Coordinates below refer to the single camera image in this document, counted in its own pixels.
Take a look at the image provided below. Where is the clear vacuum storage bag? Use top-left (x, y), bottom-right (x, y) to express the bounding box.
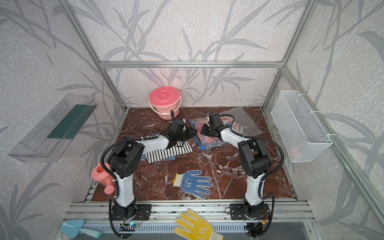
top-left (192, 107), bottom-right (263, 149)

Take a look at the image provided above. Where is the black white striped garment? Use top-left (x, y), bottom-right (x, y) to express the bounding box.
top-left (142, 141), bottom-right (193, 164)

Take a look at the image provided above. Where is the red white striped garment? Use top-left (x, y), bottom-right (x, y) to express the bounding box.
top-left (189, 116), bottom-right (244, 150)

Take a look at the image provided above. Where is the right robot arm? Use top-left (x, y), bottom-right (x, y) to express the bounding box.
top-left (201, 113), bottom-right (285, 219)

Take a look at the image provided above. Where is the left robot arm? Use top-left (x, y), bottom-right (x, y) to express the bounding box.
top-left (100, 110), bottom-right (197, 215)

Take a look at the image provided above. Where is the pink lidded plastic bucket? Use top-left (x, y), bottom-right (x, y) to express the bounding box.
top-left (148, 86), bottom-right (182, 121)

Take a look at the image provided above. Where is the blue dotted work glove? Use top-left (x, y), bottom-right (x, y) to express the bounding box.
top-left (173, 170), bottom-right (213, 200)

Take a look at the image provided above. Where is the pink item in basket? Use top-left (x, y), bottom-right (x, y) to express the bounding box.
top-left (289, 146), bottom-right (302, 162)

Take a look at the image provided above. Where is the pink watering can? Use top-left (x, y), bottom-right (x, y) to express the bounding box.
top-left (92, 163), bottom-right (115, 195)

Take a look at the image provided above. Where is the yellow dotted work glove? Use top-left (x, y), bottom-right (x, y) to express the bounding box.
top-left (174, 209), bottom-right (224, 240)

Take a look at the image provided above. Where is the light blue hand trowel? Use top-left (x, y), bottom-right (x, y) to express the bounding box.
top-left (61, 220), bottom-right (102, 239)

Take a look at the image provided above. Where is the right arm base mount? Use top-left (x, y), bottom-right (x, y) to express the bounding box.
top-left (230, 202), bottom-right (270, 221)

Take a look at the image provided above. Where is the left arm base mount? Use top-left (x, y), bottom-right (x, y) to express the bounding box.
top-left (110, 204), bottom-right (152, 221)

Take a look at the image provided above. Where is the white wire mesh basket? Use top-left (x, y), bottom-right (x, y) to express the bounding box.
top-left (271, 90), bottom-right (333, 163)

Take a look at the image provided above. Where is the clear plastic wall shelf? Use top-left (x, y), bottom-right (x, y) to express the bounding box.
top-left (8, 94), bottom-right (97, 163)

